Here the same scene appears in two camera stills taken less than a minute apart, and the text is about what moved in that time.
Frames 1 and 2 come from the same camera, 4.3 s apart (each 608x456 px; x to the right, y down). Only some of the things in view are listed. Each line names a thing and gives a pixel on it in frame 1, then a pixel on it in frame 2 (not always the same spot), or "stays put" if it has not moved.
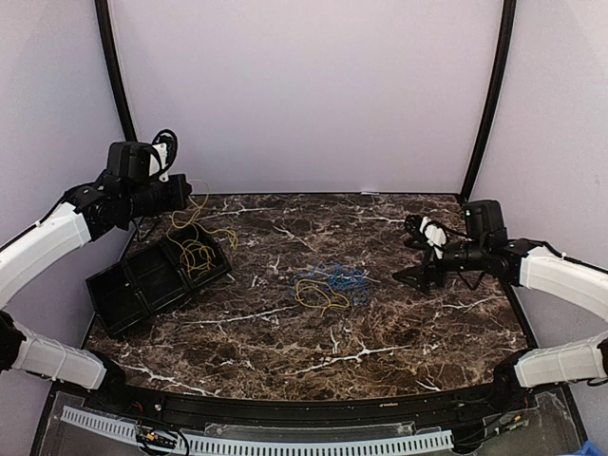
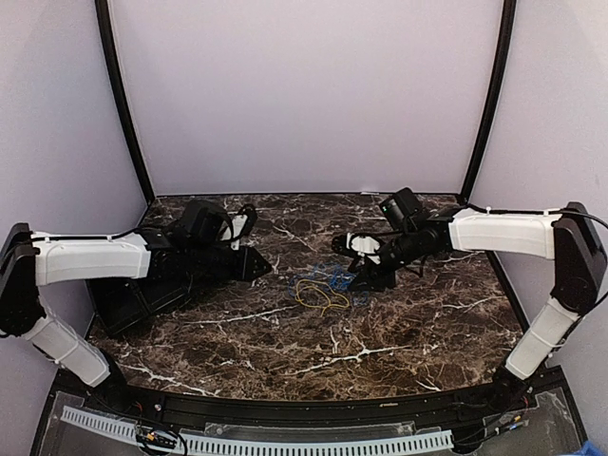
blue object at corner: (589, 449) stays put
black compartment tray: (153, 276) stays put
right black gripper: (422, 273) to (374, 275)
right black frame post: (508, 15) stays put
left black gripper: (180, 188) to (244, 271)
